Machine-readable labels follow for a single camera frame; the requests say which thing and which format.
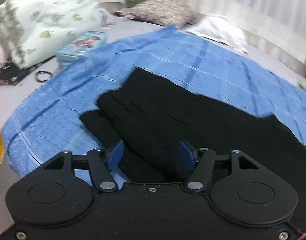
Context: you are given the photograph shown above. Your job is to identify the floral patterned pillow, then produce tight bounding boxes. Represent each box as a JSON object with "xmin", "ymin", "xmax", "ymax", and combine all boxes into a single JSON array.
[{"xmin": 114, "ymin": 0, "xmax": 197, "ymax": 29}]

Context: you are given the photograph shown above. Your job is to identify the black hair tie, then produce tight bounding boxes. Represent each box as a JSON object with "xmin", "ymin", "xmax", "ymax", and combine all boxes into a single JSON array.
[{"xmin": 35, "ymin": 70, "xmax": 54, "ymax": 82}]

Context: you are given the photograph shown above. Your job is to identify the black pants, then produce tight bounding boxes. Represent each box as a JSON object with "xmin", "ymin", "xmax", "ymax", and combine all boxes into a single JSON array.
[{"xmin": 80, "ymin": 68, "xmax": 306, "ymax": 230}]

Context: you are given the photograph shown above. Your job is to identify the white floral folded duvet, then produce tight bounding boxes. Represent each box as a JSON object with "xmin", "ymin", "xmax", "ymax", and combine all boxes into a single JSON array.
[{"xmin": 0, "ymin": 0, "xmax": 103, "ymax": 68}]

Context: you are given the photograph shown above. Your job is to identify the dark floral cloth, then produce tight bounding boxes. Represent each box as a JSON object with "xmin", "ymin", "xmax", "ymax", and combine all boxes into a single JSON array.
[{"xmin": 0, "ymin": 57, "xmax": 54, "ymax": 86}]

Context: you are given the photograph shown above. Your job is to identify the white pillow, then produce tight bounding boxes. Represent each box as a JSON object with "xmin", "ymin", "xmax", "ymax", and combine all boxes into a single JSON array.
[{"xmin": 187, "ymin": 14, "xmax": 248, "ymax": 54}]

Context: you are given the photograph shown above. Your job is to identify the blue cartoon pouch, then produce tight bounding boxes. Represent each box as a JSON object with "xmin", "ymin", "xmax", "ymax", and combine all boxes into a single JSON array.
[{"xmin": 55, "ymin": 31, "xmax": 108, "ymax": 69}]

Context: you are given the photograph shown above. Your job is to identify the blue plaid blanket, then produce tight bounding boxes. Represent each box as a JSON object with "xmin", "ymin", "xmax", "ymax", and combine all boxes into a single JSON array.
[{"xmin": 2, "ymin": 27, "xmax": 306, "ymax": 192}]

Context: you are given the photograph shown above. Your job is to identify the grey bed sheet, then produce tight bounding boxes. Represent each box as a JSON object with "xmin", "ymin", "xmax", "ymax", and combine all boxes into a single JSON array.
[{"xmin": 0, "ymin": 17, "xmax": 306, "ymax": 233}]

